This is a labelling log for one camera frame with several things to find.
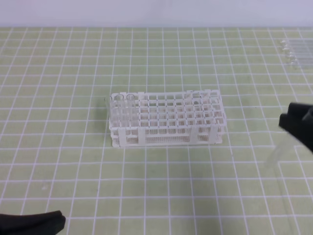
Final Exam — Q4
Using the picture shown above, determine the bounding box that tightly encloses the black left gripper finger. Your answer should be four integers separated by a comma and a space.
287, 102, 313, 122

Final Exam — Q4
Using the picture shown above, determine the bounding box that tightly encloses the spare glass tube farthest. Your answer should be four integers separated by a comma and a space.
280, 39, 313, 47

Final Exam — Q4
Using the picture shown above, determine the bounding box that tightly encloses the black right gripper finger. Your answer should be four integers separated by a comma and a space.
279, 114, 313, 152

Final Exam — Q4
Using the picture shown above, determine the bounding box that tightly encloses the clear glass test tube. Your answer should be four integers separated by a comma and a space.
265, 134, 294, 168

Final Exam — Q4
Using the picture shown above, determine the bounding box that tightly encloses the green grid tablecloth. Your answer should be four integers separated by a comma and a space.
0, 27, 313, 235

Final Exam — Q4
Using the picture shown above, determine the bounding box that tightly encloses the spare glass tube nearest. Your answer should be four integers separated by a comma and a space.
289, 60, 313, 70

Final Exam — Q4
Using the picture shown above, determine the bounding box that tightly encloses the white plastic test tube rack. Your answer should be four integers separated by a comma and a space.
108, 90, 227, 147

